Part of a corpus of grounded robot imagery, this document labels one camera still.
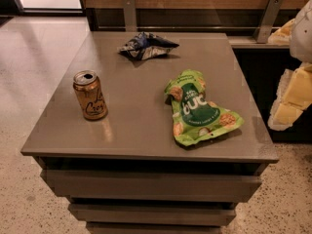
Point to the right metal wall bracket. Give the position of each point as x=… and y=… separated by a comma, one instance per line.
x=267, y=20

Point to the metal wall bracket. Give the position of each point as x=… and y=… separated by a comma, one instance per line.
x=130, y=15
x=267, y=20

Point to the orange LaCroix soda can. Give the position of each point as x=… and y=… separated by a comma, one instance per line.
x=87, y=88

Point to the blue crumpled chip bag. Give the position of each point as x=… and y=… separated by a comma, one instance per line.
x=147, y=45

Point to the green snack bag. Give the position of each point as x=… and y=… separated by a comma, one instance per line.
x=194, y=118

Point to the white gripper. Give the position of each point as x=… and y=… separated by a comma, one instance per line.
x=302, y=36

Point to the left metal wall bracket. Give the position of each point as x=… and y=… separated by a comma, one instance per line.
x=130, y=15

